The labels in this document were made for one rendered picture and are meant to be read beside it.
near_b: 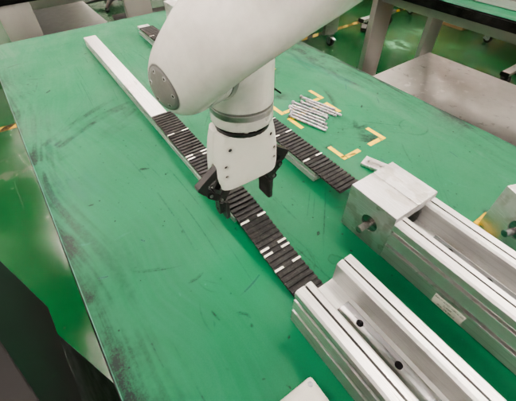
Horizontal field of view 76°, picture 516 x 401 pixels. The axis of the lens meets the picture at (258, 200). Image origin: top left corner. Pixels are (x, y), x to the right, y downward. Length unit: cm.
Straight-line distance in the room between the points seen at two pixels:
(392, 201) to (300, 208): 17
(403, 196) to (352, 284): 18
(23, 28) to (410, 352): 224
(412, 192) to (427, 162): 24
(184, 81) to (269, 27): 9
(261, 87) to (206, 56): 13
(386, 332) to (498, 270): 19
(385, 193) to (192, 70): 36
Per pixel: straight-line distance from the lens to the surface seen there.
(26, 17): 231
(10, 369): 39
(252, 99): 40
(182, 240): 59
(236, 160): 46
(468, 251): 58
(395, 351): 46
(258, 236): 55
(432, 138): 89
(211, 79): 30
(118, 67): 112
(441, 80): 257
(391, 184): 57
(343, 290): 49
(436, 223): 59
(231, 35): 28
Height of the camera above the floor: 124
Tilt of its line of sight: 47 degrees down
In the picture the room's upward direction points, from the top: straight up
